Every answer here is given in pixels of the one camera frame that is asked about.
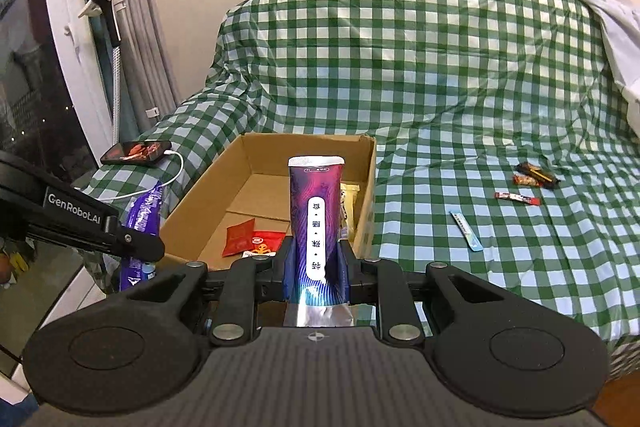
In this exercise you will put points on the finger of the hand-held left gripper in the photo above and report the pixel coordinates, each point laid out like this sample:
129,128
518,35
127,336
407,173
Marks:
140,244

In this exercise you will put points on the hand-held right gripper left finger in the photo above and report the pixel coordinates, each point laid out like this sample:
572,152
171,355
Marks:
272,274

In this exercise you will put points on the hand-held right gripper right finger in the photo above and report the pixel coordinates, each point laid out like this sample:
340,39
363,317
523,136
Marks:
362,279

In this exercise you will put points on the purple chocolate packet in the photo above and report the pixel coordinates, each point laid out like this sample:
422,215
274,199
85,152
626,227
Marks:
145,212

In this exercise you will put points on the large red snack packet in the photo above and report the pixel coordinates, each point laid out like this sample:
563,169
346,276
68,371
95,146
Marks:
265,241

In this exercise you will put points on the small red snack packet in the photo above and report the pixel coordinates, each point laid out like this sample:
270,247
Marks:
239,237

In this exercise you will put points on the brown cardboard box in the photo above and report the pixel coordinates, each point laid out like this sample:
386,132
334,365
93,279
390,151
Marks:
260,192

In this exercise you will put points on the tall purple snack packet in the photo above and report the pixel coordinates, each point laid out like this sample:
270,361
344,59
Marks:
315,187

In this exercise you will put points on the black smartphone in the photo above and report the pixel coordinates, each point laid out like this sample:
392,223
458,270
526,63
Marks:
136,152

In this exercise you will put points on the blue white stick packet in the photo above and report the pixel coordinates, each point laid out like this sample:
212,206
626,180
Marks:
465,231

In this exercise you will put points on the red white stick packet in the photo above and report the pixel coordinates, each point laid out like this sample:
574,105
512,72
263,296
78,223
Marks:
517,198

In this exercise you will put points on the phone holder stand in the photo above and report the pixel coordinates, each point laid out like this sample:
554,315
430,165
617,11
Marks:
135,42

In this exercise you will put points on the small orange snack packet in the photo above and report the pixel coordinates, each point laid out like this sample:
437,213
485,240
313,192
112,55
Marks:
523,180

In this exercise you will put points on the black yellow snack packet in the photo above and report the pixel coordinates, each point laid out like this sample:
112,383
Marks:
540,174

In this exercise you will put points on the green checked blanket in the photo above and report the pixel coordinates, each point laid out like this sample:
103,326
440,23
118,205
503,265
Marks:
425,82

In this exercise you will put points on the white patterned pillow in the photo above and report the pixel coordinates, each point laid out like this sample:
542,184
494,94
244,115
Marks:
632,107

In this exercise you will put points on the white crumpled cloth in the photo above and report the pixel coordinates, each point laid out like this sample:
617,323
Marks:
615,17

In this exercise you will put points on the white window frame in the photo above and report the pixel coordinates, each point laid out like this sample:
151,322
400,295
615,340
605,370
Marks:
75,57

